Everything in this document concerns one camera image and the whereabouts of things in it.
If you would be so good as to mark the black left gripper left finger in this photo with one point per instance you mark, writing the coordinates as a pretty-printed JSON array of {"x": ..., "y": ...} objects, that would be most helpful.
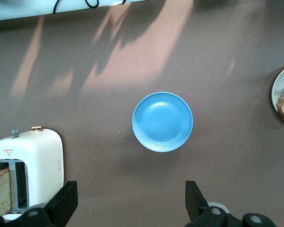
[{"x": 58, "y": 205}]

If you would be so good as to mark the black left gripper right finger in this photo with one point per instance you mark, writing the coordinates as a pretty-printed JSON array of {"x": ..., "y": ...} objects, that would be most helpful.
[{"x": 197, "y": 210}]

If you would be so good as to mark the blue plate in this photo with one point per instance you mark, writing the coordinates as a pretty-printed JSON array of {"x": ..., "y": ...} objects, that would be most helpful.
[{"x": 162, "y": 121}]

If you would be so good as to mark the beige plate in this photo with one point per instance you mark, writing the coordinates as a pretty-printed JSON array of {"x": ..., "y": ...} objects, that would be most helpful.
[{"x": 278, "y": 89}]

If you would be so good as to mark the white toaster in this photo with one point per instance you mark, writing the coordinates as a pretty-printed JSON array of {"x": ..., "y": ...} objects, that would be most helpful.
[{"x": 42, "y": 151}]

